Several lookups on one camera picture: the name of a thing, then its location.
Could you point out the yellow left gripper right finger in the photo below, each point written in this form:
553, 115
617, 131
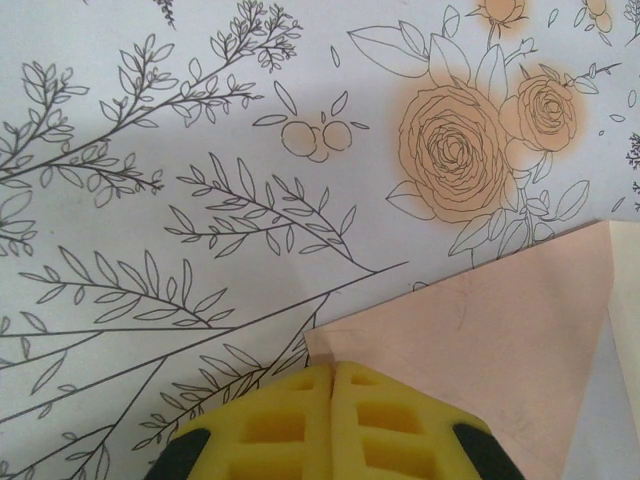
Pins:
400, 435

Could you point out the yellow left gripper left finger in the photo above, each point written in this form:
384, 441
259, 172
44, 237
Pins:
270, 430

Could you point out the peach paper envelope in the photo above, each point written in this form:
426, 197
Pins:
450, 325

